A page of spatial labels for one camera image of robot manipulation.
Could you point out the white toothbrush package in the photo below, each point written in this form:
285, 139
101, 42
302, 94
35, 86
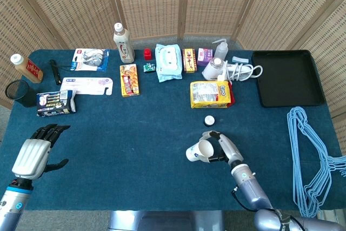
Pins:
83, 85

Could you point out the blue felt table cloth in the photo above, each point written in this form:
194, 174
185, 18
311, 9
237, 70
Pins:
129, 147

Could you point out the milk tea bottle white cap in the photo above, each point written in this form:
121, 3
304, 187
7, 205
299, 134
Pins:
125, 48

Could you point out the clear plastic squeeze bottle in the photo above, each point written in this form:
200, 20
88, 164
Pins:
222, 51

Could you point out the red and yellow tall box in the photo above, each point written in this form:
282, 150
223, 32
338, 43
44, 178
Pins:
189, 60

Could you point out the grey blue robot torso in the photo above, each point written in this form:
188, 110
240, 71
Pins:
162, 221

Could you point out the brown drink bottle red label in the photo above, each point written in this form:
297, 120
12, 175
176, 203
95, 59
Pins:
29, 70

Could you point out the white paper cup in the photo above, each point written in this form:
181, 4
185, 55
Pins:
193, 154

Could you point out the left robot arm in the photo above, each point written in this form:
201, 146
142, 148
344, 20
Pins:
14, 204

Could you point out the light blue wet wipes pack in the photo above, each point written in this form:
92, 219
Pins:
169, 63

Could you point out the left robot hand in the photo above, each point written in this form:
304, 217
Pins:
32, 158

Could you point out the black plastic tray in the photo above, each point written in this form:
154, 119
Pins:
287, 78

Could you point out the yellow and red snack box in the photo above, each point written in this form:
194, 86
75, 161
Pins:
129, 80

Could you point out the light blue eraser block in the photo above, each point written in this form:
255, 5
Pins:
240, 59

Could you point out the yellow snack bag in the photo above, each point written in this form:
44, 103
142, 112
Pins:
206, 94

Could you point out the small red block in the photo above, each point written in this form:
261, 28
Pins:
147, 54

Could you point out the black mesh pen holder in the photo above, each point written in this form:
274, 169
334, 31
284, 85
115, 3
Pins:
23, 97

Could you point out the purple and white box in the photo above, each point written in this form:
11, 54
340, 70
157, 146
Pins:
204, 56

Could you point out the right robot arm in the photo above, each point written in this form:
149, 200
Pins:
248, 187

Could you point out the small green gum pack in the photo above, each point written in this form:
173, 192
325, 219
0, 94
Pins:
148, 67

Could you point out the blue packaged earphones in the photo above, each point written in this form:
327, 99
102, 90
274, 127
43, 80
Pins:
90, 59

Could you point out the dark printed product pack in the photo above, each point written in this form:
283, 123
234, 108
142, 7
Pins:
55, 104

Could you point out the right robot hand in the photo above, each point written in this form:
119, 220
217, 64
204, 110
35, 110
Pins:
231, 151

